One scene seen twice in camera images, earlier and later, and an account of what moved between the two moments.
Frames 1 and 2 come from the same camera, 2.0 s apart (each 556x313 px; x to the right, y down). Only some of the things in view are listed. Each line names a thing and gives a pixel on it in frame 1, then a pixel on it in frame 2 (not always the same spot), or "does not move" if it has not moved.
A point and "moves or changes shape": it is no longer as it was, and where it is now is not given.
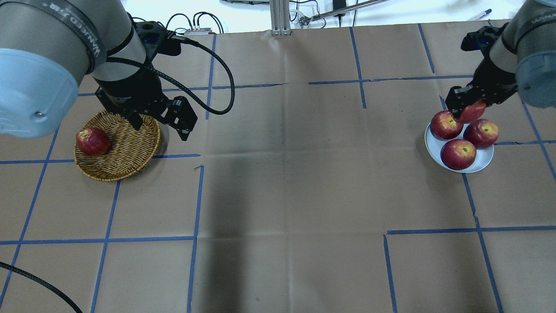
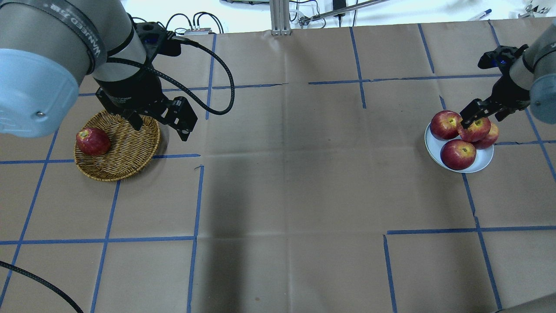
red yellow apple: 472,112 moves or changes shape
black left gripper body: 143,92 does not move
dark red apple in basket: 93,141 does not move
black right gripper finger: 458,98 to 478,109
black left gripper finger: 135,119 does not move
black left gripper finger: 180,114 does not move
